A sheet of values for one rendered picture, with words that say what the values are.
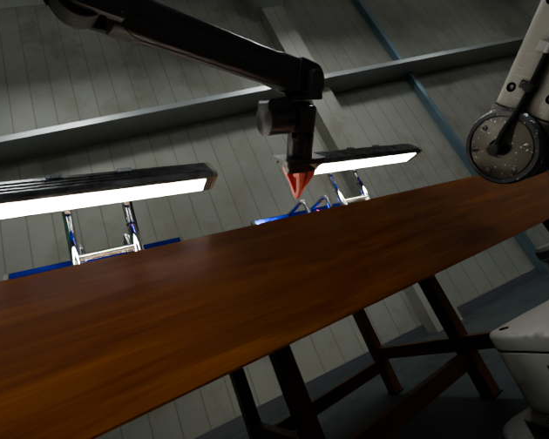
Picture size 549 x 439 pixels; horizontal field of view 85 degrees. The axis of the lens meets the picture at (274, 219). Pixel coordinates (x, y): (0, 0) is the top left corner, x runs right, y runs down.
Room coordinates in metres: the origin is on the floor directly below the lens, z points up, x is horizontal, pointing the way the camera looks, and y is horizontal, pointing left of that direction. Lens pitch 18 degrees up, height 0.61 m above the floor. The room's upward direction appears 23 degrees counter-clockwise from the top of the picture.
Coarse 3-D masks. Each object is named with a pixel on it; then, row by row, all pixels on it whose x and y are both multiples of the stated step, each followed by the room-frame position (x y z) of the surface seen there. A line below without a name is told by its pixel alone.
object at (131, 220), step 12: (120, 168) 0.66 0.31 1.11; (72, 216) 0.73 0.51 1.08; (132, 216) 0.81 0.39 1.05; (72, 228) 0.72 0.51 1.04; (132, 228) 0.80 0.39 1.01; (72, 240) 0.72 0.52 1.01; (132, 240) 0.80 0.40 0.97; (72, 252) 0.72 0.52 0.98; (96, 252) 0.75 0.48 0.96; (108, 252) 0.76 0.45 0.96; (120, 252) 0.78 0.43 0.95; (72, 264) 0.72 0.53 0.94
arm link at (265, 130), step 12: (312, 72) 0.47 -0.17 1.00; (312, 84) 0.48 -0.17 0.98; (288, 96) 0.54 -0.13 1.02; (300, 96) 0.50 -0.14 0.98; (312, 96) 0.50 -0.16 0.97; (264, 108) 0.48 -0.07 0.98; (276, 108) 0.49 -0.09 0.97; (288, 108) 0.50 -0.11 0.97; (264, 120) 0.50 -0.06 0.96; (276, 120) 0.49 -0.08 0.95; (288, 120) 0.51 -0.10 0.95; (264, 132) 0.51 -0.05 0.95; (276, 132) 0.51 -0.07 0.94; (288, 132) 0.54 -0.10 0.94
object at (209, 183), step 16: (64, 176) 0.60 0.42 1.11; (80, 176) 0.61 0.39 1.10; (96, 176) 0.62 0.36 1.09; (112, 176) 0.63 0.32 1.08; (128, 176) 0.65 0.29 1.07; (144, 176) 0.66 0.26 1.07; (160, 176) 0.68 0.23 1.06; (176, 176) 0.70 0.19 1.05; (192, 176) 0.72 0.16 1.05; (208, 176) 0.75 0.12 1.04; (0, 192) 0.51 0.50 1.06; (16, 192) 0.52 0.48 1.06; (32, 192) 0.54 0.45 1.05; (48, 192) 0.55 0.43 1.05; (64, 192) 0.57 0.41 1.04; (80, 192) 0.59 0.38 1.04
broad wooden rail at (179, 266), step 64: (448, 192) 0.74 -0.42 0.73; (512, 192) 0.89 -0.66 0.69; (128, 256) 0.36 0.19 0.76; (192, 256) 0.40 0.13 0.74; (256, 256) 0.45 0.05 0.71; (320, 256) 0.51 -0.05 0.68; (384, 256) 0.58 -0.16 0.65; (448, 256) 0.67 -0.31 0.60; (0, 320) 0.29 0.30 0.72; (64, 320) 0.32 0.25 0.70; (128, 320) 0.35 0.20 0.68; (192, 320) 0.39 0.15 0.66; (256, 320) 0.43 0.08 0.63; (320, 320) 0.48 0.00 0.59; (0, 384) 0.29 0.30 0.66; (64, 384) 0.31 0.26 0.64; (128, 384) 0.34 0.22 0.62; (192, 384) 0.38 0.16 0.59
